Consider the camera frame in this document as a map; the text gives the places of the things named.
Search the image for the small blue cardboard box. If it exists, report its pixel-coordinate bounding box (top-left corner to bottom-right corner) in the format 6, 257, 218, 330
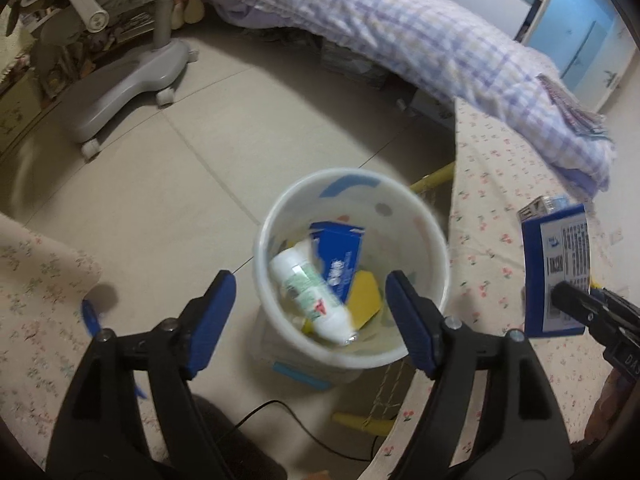
307, 221, 367, 306

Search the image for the yellow sponge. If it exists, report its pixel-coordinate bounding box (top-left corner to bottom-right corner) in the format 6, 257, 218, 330
345, 270, 386, 331

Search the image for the bed with plaid duvet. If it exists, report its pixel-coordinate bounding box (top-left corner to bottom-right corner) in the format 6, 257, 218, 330
187, 0, 618, 196

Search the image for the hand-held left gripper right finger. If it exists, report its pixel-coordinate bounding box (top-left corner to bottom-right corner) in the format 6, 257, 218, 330
384, 270, 576, 480

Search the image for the large blue cardboard box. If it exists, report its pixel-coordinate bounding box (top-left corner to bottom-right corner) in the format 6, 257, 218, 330
520, 203, 593, 338

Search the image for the white plastic waste bin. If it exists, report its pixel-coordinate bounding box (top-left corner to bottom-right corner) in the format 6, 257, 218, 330
251, 168, 451, 386

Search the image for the black cable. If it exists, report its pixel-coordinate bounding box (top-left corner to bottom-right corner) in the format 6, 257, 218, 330
232, 400, 386, 461

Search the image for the beige floral cloth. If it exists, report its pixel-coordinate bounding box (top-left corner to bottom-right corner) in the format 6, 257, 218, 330
0, 212, 151, 453

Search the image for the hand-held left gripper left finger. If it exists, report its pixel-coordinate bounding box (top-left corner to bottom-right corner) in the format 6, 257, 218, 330
45, 270, 237, 480

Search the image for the white bottle red label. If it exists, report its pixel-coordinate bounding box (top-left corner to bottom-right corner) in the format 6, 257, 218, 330
269, 240, 361, 346

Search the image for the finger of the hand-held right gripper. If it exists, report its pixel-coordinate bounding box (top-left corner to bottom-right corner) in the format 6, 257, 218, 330
597, 287, 640, 317
551, 280, 613, 333

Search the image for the grey storage box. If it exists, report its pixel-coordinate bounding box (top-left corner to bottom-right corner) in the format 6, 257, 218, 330
320, 35, 396, 91

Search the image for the cream plush toy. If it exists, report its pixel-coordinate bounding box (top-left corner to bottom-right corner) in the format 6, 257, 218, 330
170, 0, 206, 28

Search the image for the folded grey checked cloth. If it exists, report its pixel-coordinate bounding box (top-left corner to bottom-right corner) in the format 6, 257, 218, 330
535, 74, 611, 141

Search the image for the clear plastic storage box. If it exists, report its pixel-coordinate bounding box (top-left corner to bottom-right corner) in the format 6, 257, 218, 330
250, 305, 366, 391

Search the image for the grey desk chair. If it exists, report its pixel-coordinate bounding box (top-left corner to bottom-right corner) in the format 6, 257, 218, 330
10, 0, 201, 161

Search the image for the brown fuzzy cloth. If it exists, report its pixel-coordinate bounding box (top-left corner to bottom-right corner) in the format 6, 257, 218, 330
190, 395, 291, 480

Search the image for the cherry print tablecloth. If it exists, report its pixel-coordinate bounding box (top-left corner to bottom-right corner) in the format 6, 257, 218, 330
360, 97, 640, 480

